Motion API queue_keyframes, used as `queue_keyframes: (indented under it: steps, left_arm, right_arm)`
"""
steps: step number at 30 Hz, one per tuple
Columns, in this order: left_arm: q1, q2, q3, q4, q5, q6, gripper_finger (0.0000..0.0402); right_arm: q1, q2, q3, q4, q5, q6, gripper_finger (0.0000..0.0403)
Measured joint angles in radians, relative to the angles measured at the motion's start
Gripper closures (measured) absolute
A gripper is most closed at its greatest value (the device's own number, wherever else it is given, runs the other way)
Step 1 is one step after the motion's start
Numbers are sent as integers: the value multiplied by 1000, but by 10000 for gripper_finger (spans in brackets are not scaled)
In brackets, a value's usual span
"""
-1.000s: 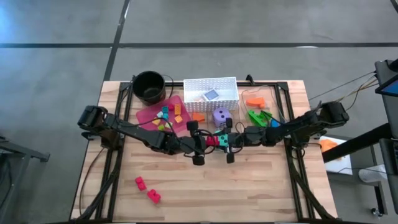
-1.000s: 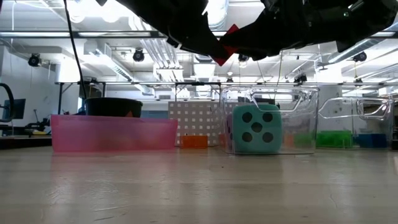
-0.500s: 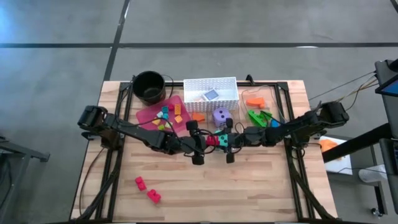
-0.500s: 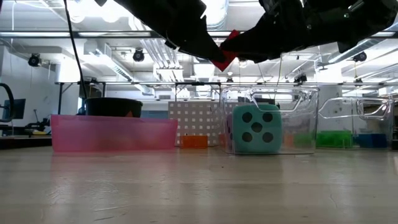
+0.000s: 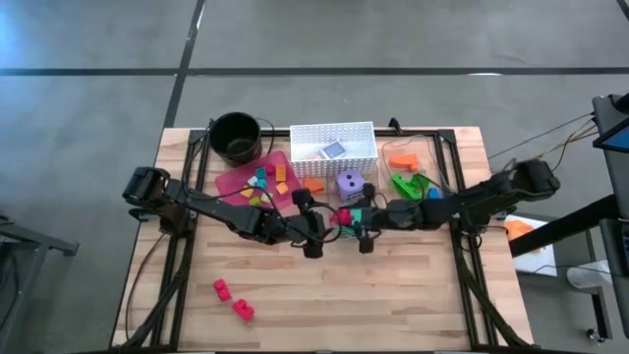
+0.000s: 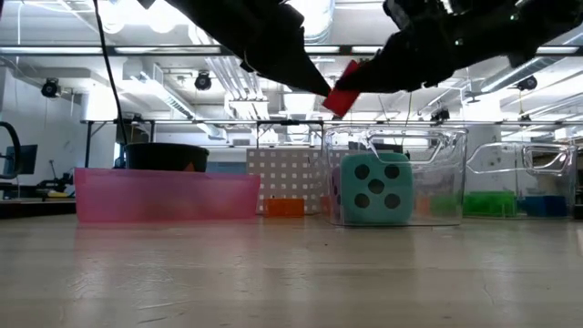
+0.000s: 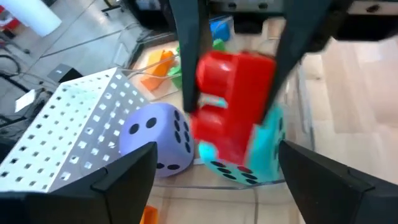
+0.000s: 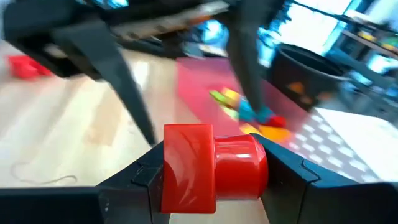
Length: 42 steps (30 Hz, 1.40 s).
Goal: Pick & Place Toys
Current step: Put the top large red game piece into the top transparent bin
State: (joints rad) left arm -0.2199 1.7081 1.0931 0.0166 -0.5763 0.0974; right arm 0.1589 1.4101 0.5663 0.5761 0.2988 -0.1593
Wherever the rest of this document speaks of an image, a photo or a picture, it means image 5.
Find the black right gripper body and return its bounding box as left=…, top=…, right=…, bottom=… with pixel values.
left=358, top=182, right=429, bottom=255

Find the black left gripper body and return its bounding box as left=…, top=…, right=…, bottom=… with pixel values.
left=264, top=188, right=328, bottom=260

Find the teal foam die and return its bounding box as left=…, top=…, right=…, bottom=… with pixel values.
left=343, top=206, right=377, bottom=240

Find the red two-stud toy block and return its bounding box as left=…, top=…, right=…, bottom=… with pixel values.
left=329, top=207, right=353, bottom=226

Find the long green toy block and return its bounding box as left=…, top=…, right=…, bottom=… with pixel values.
left=391, top=172, right=424, bottom=202

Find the orange wedge block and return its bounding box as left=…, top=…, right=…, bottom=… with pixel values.
left=302, top=176, right=326, bottom=195

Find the purple foam die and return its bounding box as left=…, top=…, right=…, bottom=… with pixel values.
left=335, top=169, right=368, bottom=202

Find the large orange slope block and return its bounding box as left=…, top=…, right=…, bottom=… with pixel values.
left=387, top=152, right=421, bottom=173

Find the pink translucent plastic tray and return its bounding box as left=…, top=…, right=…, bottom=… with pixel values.
left=214, top=149, right=304, bottom=217

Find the black round bucket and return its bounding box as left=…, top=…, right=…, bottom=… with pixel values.
left=208, top=111, right=263, bottom=168

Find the white perforated metal basket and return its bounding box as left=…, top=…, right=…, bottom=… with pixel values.
left=289, top=120, right=379, bottom=179

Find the orange object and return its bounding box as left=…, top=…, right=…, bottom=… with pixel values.
left=505, top=219, right=536, bottom=242

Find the black diagonal beam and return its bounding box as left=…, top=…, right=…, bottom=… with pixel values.
left=508, top=194, right=621, bottom=260

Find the white paper sheet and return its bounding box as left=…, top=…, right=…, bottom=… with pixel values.
left=503, top=214, right=559, bottom=277

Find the white rounded object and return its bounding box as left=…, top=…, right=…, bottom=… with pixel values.
left=565, top=260, right=613, bottom=290

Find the grey computer cart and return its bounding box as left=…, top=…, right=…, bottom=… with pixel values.
left=592, top=92, right=629, bottom=291

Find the blue laptop screen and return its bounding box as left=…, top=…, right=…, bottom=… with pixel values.
left=593, top=117, right=629, bottom=153

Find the grey metal stand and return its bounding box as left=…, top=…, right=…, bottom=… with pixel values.
left=0, top=210, right=80, bottom=354

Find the black floor cable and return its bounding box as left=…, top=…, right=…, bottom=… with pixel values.
left=487, top=112, right=595, bottom=161

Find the yellow floor cable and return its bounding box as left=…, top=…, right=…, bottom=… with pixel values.
left=493, top=120, right=599, bottom=174

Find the brown cable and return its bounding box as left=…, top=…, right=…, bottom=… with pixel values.
left=125, top=233, right=166, bottom=341

